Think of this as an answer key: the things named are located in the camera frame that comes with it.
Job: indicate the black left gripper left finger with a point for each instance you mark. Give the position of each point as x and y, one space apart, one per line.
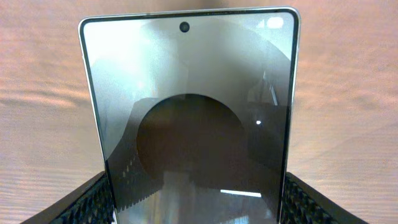
89 203

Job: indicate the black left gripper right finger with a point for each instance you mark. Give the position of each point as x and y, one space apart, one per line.
302 204

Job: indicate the silver Galaxy smartphone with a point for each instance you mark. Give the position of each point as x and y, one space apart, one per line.
193 111

